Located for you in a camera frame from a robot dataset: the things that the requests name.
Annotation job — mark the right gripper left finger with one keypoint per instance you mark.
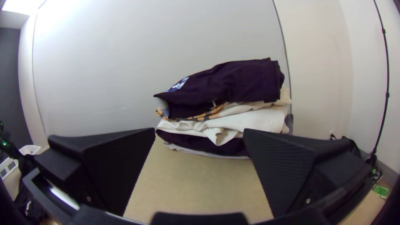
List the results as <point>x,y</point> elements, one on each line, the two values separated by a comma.
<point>103,162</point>

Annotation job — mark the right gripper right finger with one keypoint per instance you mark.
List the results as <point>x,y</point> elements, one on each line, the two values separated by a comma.
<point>281,168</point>

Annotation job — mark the black t-shirt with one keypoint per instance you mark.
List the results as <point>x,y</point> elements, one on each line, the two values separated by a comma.
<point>25,210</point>

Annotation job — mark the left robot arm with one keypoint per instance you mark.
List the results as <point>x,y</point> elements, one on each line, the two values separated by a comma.
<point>6,149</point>

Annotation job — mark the white laundry basket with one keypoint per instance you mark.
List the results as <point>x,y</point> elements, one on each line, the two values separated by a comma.
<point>29,150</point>

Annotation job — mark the pile of folded clothes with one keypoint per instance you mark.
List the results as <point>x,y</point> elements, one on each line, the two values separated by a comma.
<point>225,81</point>

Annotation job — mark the black tripod stand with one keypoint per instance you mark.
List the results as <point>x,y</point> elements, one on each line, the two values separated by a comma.
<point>383,31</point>

